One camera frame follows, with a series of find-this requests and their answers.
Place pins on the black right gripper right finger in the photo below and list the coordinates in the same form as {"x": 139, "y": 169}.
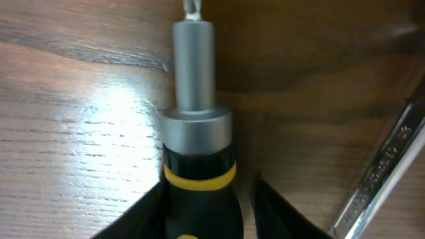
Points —
{"x": 276, "y": 218}

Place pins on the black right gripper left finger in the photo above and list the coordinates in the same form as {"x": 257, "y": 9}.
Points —
{"x": 143, "y": 220}

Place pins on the stubby yellow black screwdriver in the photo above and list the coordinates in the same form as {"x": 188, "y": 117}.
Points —
{"x": 200, "y": 164}

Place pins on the silver offset ring wrench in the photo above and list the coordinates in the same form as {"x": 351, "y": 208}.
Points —
{"x": 400, "y": 148}

